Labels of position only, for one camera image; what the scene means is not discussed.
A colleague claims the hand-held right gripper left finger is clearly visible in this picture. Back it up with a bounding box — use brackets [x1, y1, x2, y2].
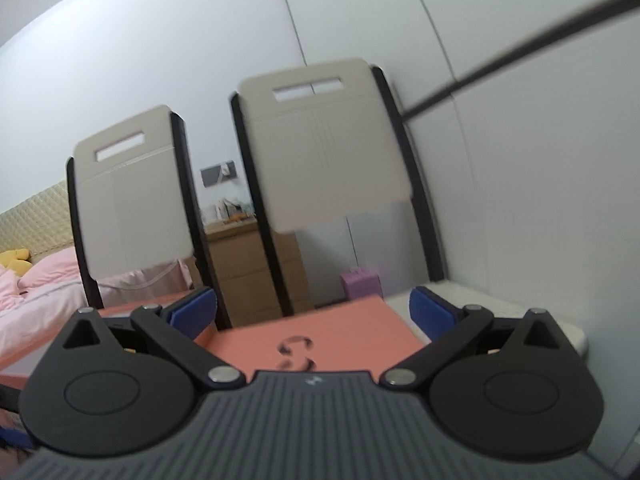
[62, 286, 246, 392]

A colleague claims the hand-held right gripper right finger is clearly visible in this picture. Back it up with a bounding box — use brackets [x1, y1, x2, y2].
[380, 286, 583, 392]

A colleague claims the orange desktop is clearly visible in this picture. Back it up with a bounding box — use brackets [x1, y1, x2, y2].
[0, 296, 432, 397]

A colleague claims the wooden nightstand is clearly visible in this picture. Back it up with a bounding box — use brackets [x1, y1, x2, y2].
[202, 220, 314, 329]

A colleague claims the purple box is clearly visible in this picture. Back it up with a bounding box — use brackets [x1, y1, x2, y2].
[341, 266, 386, 304]

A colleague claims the pink bedding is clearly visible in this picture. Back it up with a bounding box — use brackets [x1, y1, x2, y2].
[0, 250, 197, 357]

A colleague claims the beige padded headboard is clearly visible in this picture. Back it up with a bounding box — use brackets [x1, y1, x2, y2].
[0, 180, 77, 257]

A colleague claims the yellow plush toy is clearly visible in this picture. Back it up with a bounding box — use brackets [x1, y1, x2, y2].
[0, 247, 34, 277]

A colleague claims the beige folding chair black frame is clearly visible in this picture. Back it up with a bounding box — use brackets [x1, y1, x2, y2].
[66, 105, 232, 332]
[230, 57, 447, 319]

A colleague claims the grey wall switch panel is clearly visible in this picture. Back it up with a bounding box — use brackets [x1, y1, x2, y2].
[201, 160, 240, 187]

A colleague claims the black cable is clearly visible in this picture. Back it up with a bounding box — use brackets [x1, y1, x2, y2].
[402, 0, 640, 117]

